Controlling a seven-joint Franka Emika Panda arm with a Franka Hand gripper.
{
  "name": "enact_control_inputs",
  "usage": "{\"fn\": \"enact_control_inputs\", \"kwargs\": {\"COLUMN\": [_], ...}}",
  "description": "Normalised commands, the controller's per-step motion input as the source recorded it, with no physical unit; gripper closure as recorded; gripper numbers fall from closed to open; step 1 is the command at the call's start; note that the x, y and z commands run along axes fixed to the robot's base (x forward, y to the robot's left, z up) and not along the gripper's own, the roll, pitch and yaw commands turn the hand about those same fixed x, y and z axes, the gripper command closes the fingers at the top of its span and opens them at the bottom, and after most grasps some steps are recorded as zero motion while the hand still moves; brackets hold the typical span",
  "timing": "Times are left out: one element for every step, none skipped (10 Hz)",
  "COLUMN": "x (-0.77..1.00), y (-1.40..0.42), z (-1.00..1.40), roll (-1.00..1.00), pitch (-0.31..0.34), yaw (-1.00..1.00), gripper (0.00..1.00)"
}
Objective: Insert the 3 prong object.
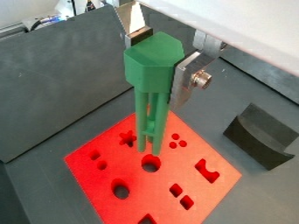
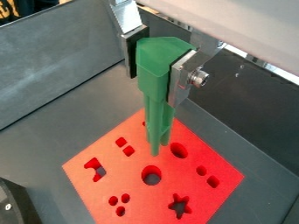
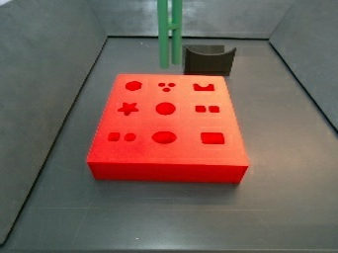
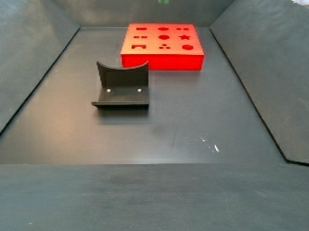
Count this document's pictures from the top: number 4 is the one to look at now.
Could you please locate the black curved bracket holder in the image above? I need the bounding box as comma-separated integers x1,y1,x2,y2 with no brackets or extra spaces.
92,62,150,107

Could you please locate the green three-prong peg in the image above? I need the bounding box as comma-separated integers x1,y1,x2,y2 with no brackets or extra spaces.
158,0,169,4

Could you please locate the red shape-sorter block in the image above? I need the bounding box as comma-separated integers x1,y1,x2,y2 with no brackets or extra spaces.
120,23,205,70

